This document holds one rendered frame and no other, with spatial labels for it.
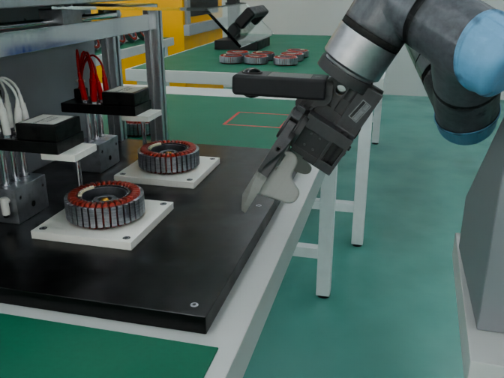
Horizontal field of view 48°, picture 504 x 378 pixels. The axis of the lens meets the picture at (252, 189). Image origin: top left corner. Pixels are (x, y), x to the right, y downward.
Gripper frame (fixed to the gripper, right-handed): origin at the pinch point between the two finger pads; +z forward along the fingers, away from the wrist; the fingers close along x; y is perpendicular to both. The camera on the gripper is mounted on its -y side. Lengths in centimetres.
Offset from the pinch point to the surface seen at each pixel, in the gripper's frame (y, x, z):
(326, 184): 18, 114, 35
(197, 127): -22, 66, 24
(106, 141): -28.4, 23.6, 18.8
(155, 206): -11.1, 5.0, 13.5
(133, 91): -27.4, 22.4, 6.9
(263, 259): 6.5, -1.4, 7.2
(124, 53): -108, 227, 76
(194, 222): -4.6, 3.4, 11.1
